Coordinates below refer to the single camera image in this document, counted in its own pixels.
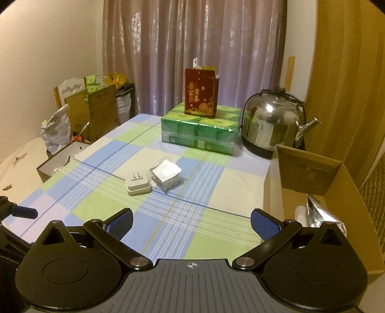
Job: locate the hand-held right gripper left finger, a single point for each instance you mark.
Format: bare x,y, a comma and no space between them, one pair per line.
120,223

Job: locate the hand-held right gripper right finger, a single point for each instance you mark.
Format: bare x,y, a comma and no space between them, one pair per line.
263,224

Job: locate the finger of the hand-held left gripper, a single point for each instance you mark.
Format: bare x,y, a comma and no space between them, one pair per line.
25,212

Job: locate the silver foil pouch green leaf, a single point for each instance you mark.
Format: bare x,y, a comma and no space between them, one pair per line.
318,213

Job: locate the brown cardboard box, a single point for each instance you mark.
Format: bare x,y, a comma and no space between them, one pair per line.
346,186

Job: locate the white power adapter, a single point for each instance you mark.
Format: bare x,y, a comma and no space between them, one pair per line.
138,186

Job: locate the cream sheet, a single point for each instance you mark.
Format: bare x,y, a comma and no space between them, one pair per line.
21,168

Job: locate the open brown white-lined box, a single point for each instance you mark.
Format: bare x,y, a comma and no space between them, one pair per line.
60,162

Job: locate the checked tablecloth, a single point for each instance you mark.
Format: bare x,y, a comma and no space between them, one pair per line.
186,216

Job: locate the silver crumpled bag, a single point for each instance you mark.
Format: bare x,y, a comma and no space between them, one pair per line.
55,132

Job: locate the stainless steel kettle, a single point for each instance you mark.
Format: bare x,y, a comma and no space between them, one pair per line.
270,120

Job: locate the plain cardboard box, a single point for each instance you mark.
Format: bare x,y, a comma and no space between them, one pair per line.
76,111

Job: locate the printed cardboard box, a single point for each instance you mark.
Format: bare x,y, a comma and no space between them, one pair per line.
102,111

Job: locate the green tissue multipack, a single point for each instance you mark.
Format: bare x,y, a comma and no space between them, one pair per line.
195,129

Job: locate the metal bucket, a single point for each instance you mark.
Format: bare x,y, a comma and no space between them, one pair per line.
124,105

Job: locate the white carved chair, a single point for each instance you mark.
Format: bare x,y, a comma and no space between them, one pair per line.
72,85

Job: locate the stack of green boxes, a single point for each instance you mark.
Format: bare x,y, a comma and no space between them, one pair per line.
94,82

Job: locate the yellow plastic bag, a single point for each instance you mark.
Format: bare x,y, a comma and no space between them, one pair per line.
115,79

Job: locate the red gift box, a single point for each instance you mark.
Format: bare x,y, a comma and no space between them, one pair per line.
198,93

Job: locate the wooden strip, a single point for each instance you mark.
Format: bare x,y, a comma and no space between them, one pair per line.
289,78

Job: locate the wooden door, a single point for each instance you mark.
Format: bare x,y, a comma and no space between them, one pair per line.
346,75

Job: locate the shiny beige curtain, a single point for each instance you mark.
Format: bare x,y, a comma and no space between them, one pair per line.
150,45

